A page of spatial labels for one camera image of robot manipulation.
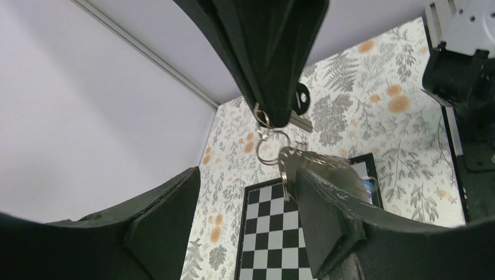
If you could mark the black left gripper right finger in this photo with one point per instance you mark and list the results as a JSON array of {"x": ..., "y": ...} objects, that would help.
[{"x": 347, "y": 238}]

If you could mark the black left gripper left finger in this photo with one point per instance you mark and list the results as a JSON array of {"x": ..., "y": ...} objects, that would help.
[{"x": 145, "y": 237}]

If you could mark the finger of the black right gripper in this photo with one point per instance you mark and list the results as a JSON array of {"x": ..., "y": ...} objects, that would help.
[{"x": 264, "y": 45}]

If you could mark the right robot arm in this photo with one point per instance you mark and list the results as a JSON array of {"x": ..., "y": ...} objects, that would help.
[{"x": 460, "y": 74}]

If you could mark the floral table cloth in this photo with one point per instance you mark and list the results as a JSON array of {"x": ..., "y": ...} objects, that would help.
[{"x": 366, "y": 99}]

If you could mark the black white chessboard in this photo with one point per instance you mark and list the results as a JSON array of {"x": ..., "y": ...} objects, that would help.
[{"x": 271, "y": 239}]

